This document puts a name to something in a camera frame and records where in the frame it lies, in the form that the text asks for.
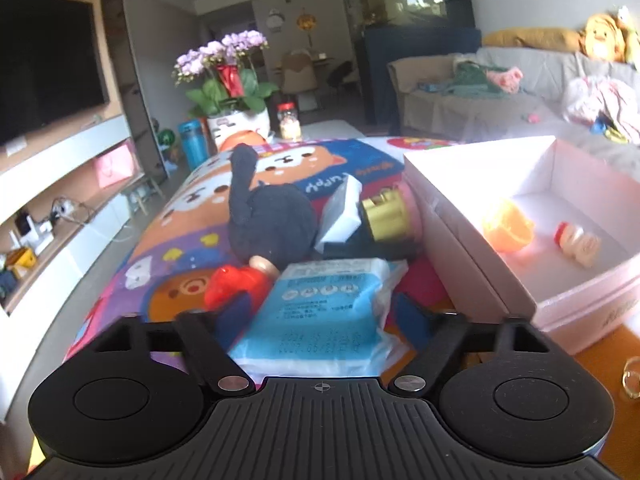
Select white wooden television cabinet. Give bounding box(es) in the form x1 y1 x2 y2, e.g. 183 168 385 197
0 0 151 321

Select black plush toy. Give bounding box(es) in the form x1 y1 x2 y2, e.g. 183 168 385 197
229 144 321 266

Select wooden stool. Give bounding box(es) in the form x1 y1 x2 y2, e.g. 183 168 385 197
120 172 166 216

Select orange round toy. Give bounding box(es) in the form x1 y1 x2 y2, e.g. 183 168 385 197
217 130 266 153

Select yellow duck plush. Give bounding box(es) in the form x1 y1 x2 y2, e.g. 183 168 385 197
580 12 628 63

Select cartoon printed blanket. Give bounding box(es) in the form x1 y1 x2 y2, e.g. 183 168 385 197
65 135 481 376

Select blue tumbler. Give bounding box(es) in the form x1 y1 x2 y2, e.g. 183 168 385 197
179 119 208 171

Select glass fish tank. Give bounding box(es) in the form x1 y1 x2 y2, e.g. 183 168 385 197
357 0 473 28

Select yellow small box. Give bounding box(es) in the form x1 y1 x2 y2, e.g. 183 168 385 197
10 247 36 278

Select colourful small toy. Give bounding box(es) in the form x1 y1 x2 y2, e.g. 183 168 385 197
590 115 628 143

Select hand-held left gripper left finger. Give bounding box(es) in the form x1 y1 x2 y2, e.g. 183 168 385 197
92 295 261 395

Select blue tissue packet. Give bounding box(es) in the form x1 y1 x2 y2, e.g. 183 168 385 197
227 257 416 378

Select white pink cloth pile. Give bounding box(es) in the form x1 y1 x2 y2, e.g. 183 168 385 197
562 75 640 143

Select green clothes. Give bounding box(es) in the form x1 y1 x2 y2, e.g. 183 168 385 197
452 57 506 96

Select pink bag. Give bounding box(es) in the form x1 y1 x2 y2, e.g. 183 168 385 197
94 142 138 188

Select white cardboard box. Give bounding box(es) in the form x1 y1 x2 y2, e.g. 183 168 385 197
402 135 640 356

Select black flat television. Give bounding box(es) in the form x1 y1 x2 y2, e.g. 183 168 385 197
0 0 111 147

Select dark blue cabinet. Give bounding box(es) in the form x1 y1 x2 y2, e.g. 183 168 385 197
362 25 483 131

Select grey covered sofa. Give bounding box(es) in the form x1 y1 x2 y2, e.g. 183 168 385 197
387 45 640 161

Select yellow pillow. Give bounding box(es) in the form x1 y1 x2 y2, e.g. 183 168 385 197
482 27 583 53

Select orange plastic cup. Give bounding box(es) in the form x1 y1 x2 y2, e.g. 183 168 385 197
482 199 535 253

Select small white carton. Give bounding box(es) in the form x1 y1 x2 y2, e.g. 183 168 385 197
314 177 363 251

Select beige dining chair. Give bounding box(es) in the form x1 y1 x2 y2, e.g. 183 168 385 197
280 52 318 111

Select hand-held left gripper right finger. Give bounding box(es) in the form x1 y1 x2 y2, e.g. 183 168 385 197
392 292 547 395

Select gold capped black bottle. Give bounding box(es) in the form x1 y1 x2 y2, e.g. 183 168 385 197
320 187 421 261

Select clear glass item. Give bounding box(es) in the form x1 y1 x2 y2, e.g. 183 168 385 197
622 357 640 401

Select white charging device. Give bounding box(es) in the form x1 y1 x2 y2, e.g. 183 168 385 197
10 212 53 256

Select red lidded clear jar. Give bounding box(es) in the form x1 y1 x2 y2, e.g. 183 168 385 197
276 102 303 142

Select potted purple orchid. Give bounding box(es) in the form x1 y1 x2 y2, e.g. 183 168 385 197
172 30 278 148

